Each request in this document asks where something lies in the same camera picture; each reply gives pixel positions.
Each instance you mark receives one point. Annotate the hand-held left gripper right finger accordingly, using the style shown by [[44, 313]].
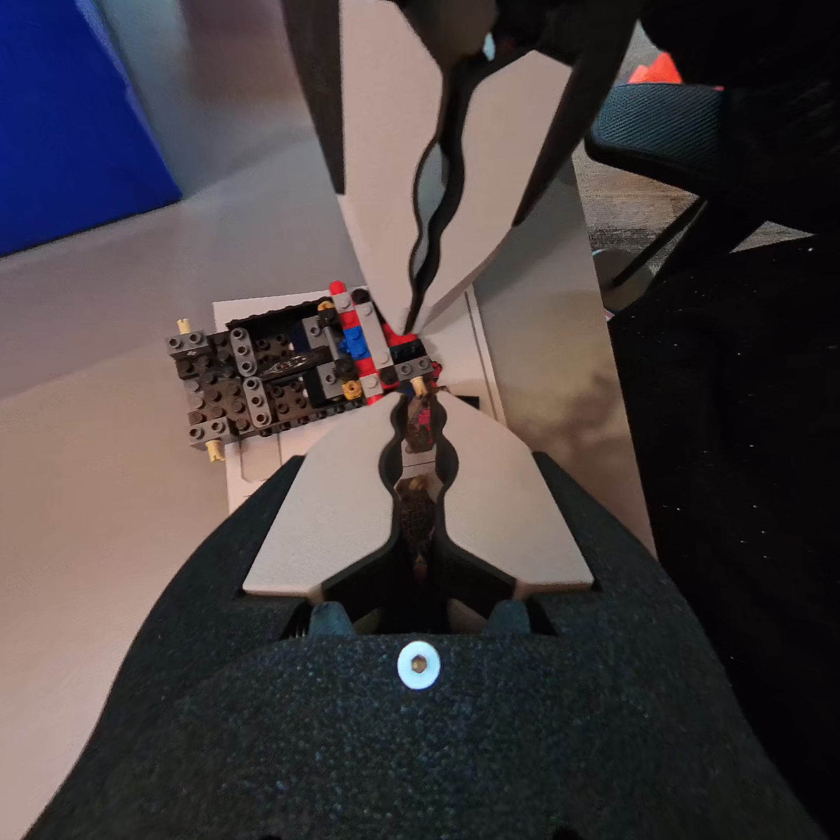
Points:
[[512, 512]]

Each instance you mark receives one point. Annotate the dark teal office chair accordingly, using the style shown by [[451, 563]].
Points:
[[656, 124]]

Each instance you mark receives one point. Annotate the lego instruction booklet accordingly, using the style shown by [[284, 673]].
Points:
[[472, 367]]

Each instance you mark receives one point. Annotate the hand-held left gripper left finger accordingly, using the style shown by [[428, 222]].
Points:
[[328, 512]]

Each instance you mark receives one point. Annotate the blue storage bin with divider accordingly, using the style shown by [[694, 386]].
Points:
[[65, 131]]

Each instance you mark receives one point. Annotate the orange object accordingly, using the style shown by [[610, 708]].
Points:
[[656, 69]]

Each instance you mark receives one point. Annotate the lego car chassis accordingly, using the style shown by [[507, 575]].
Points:
[[262, 387]]

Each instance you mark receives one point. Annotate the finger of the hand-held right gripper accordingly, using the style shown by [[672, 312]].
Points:
[[505, 164], [380, 131]]

